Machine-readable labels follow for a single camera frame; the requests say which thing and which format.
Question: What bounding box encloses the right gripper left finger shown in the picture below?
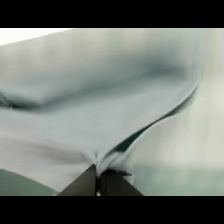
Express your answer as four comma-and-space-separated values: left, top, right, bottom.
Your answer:
57, 163, 98, 197

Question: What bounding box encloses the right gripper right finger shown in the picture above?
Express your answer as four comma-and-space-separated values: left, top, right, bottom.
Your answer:
99, 169, 144, 197

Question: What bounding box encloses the pale grey garment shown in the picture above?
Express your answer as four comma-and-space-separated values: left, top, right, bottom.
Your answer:
0, 28, 209, 195

